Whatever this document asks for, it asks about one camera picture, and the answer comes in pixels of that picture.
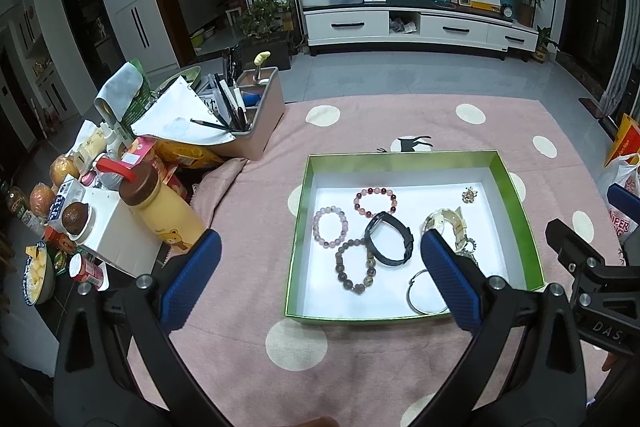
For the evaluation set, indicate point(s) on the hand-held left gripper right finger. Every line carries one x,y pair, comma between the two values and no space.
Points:
450,277

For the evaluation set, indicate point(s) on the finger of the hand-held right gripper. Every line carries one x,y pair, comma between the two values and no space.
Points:
570,239
625,197

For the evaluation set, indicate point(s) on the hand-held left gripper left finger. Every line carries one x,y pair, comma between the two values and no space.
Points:
192,272

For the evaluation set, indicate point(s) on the black wristwatch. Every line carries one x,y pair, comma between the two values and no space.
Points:
380,253

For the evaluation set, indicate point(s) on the gold brooch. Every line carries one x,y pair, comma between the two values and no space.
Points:
469,196

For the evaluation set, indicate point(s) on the green cardboard box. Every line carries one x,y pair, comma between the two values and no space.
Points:
330,299

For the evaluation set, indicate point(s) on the person's right hand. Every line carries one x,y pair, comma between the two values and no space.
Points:
612,362

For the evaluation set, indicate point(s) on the white plastic shopping bag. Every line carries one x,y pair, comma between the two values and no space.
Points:
622,202

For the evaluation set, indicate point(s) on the silver bangle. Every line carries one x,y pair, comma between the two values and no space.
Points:
410,295

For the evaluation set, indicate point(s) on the cream wristwatch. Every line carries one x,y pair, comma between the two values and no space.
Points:
457,222

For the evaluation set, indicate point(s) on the yellow paper bag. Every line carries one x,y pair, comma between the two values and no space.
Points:
625,139

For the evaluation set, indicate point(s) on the yellow bear print bottle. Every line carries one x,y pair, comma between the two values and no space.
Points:
160,217

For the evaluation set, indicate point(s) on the white plastic storage box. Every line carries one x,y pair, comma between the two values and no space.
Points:
117,237

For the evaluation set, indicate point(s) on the striped curtain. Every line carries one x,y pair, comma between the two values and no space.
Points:
622,87

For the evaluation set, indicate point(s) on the orange snack packet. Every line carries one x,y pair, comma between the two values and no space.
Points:
187,154

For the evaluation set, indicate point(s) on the brown avocado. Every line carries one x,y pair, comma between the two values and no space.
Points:
76,218

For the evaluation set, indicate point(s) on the pink snack box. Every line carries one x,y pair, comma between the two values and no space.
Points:
140,152

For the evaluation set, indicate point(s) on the pink polka dot tablecloth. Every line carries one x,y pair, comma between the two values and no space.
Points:
350,367

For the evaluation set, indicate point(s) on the blue and white carton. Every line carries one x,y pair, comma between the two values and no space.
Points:
65,197

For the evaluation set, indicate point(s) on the black pencil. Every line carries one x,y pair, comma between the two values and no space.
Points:
212,125

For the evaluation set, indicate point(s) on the bowl of yellow food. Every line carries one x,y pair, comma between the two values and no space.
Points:
37,274

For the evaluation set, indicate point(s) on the white paper sheet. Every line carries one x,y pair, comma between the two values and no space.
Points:
175,117

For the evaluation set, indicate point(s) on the white squeeze bottle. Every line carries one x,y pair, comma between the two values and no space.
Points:
97,144

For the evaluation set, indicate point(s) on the beige desk organizer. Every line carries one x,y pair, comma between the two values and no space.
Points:
260,127

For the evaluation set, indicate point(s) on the orange fruit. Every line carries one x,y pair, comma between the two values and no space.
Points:
42,198
65,171

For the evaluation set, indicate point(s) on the small potted plant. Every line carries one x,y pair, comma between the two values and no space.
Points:
544,44

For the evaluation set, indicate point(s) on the bunch of pens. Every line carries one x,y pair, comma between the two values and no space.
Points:
227,99

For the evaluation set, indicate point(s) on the green glass bottle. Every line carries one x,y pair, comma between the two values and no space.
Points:
17,204

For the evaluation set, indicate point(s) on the tall potted plant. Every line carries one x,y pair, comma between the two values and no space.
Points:
529,2

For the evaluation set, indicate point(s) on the black alarm clock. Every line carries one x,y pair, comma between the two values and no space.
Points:
508,11

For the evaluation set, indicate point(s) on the dark plant stand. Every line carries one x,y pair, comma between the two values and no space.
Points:
270,52

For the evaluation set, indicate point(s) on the leafy green houseplant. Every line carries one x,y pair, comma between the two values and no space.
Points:
265,17

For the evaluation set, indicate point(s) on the white tv cabinet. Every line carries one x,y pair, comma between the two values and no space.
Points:
350,24

